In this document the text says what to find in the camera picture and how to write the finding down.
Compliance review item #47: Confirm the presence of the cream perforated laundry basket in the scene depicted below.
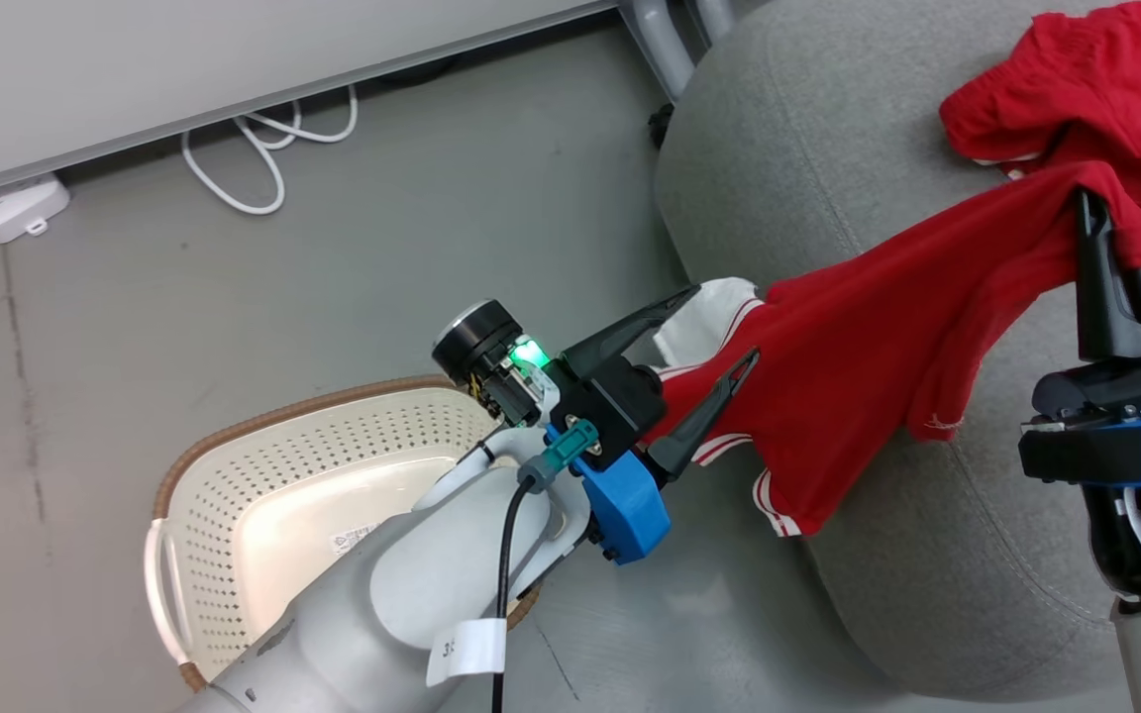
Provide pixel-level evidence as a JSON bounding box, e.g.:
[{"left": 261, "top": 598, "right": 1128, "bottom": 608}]
[{"left": 142, "top": 373, "right": 544, "bottom": 694}]

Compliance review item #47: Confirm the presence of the grey narrow partition leg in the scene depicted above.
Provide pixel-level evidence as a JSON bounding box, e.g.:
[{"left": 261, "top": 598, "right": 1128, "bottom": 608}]
[{"left": 693, "top": 0, "right": 742, "bottom": 43}]

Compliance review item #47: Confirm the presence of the teal left gripper cable plug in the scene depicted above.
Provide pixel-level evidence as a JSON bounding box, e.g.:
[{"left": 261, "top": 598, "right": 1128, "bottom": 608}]
[{"left": 518, "top": 417, "right": 600, "bottom": 495}]

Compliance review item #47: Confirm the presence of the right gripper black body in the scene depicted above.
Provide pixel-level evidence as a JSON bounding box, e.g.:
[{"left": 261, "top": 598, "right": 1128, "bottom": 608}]
[{"left": 1022, "top": 340, "right": 1141, "bottom": 433}]

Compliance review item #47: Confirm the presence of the white power strip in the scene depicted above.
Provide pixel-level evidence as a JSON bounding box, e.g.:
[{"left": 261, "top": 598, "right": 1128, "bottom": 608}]
[{"left": 0, "top": 172, "right": 72, "bottom": 247}]

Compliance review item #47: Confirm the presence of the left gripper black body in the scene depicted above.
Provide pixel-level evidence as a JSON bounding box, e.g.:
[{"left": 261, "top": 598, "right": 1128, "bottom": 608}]
[{"left": 431, "top": 299, "right": 668, "bottom": 473}]

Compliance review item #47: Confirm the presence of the blue left gripper camera mount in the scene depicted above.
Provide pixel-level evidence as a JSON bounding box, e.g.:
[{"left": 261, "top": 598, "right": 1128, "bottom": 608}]
[{"left": 543, "top": 426, "right": 674, "bottom": 566}]

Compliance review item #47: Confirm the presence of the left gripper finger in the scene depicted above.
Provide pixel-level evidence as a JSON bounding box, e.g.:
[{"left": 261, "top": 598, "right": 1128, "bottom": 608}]
[
  {"left": 561, "top": 284, "right": 702, "bottom": 379},
  {"left": 646, "top": 346, "right": 762, "bottom": 484}
]

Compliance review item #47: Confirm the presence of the red and white sports garment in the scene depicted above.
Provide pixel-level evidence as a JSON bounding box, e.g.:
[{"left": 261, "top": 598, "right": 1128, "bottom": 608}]
[{"left": 645, "top": 0, "right": 1141, "bottom": 540}]

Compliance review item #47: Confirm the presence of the grey partition leg beside sofa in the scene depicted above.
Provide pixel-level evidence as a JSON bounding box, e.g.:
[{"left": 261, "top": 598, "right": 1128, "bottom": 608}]
[{"left": 618, "top": 0, "right": 698, "bottom": 102}]

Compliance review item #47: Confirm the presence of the wide white partition panel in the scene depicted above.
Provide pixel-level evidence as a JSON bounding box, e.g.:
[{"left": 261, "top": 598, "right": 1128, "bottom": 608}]
[{"left": 0, "top": 0, "right": 623, "bottom": 207}]

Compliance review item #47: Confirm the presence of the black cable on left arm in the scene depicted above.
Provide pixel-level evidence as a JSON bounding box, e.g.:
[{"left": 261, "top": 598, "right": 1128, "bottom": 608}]
[{"left": 489, "top": 473, "right": 544, "bottom": 713}]

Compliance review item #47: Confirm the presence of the grey fabric sofa seat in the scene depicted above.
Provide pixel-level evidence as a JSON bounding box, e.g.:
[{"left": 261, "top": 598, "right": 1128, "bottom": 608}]
[{"left": 654, "top": 0, "right": 1141, "bottom": 705}]

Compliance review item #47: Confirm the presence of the white paper cable label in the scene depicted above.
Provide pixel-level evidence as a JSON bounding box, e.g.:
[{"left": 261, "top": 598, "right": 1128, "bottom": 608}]
[{"left": 426, "top": 618, "right": 510, "bottom": 688}]

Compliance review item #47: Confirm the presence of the looped white power cable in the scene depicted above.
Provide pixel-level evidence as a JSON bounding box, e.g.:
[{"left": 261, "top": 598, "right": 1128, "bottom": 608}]
[{"left": 180, "top": 83, "right": 361, "bottom": 217}]

